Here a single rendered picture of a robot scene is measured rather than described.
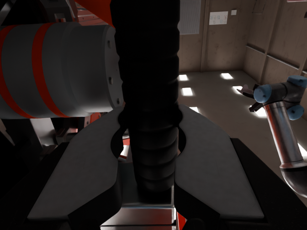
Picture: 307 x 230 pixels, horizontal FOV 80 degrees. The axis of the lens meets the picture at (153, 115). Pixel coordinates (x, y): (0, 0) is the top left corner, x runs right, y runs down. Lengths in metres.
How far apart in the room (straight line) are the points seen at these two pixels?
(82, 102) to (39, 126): 0.14
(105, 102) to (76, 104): 0.04
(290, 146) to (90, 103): 0.80
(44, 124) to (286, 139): 0.83
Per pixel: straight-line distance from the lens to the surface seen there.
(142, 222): 0.17
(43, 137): 0.39
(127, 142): 4.20
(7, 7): 0.54
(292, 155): 0.92
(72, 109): 0.28
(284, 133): 0.91
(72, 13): 0.56
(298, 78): 1.02
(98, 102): 0.26
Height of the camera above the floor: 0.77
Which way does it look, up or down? 30 degrees up
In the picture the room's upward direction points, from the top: 177 degrees clockwise
